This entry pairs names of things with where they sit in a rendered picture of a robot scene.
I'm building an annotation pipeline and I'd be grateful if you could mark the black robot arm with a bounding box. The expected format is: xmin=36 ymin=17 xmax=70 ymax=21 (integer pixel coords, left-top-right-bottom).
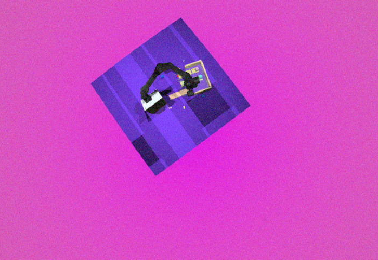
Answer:
xmin=140 ymin=62 xmax=200 ymax=104

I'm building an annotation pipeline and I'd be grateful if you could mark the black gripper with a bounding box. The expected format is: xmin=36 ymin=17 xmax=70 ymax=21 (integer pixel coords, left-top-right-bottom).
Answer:
xmin=186 ymin=86 xmax=194 ymax=96

